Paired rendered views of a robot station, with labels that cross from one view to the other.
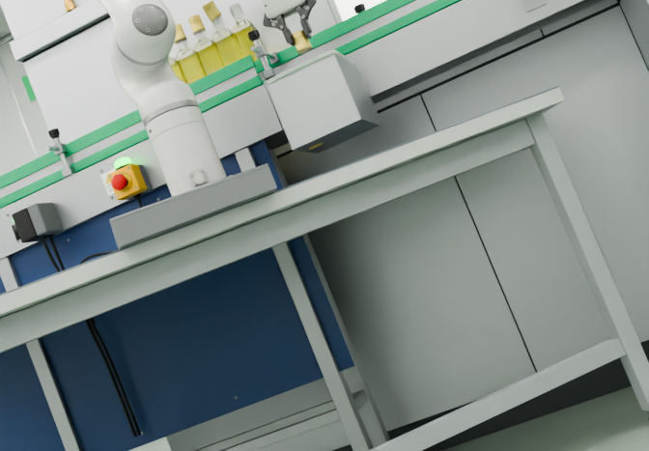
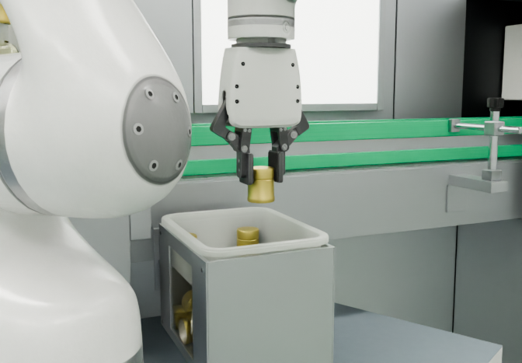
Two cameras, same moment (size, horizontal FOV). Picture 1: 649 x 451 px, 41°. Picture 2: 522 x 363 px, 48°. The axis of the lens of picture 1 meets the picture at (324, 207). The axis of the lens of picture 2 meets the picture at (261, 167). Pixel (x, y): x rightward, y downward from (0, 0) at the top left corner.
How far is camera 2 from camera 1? 1.57 m
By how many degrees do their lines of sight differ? 39
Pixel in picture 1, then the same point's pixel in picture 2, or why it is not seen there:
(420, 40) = (334, 197)
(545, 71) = (378, 247)
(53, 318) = not seen: outside the picture
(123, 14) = (95, 84)
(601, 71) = (421, 265)
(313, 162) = not seen: hidden behind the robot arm
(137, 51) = (79, 204)
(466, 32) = (384, 209)
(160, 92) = (95, 331)
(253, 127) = not seen: hidden behind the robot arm
